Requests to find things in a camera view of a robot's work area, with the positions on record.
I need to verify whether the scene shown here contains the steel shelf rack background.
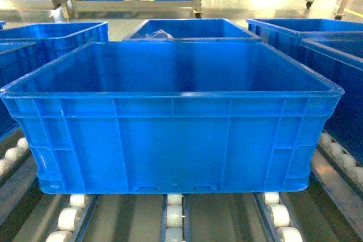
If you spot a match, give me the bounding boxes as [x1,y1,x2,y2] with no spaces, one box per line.
[1,0,202,21]

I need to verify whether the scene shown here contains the blue crate far left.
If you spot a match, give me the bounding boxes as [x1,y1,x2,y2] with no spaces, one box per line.
[0,21,109,138]

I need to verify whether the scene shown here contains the right white roller track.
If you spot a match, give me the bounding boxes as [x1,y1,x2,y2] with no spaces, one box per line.
[252,192,305,242]

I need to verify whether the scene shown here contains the blue crate far right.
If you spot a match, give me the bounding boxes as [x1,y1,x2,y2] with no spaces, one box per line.
[247,18,362,59]

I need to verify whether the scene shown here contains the blue crate behind centre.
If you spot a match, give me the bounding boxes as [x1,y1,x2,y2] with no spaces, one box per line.
[124,19,261,42]

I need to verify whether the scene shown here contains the centre white roller track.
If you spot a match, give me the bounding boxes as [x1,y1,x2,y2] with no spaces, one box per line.
[159,194,191,241]

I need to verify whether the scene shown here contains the blue crate right near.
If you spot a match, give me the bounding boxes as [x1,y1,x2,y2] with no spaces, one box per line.
[299,38,362,163]

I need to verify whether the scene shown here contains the left white roller track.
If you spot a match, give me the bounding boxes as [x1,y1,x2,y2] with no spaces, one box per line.
[45,194,99,241]

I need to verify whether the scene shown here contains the white roller track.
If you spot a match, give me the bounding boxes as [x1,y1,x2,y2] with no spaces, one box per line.
[252,192,305,242]
[45,194,99,241]
[159,194,191,241]

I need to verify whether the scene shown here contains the large blue plastic crate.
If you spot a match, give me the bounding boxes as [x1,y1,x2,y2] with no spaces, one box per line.
[1,40,344,194]

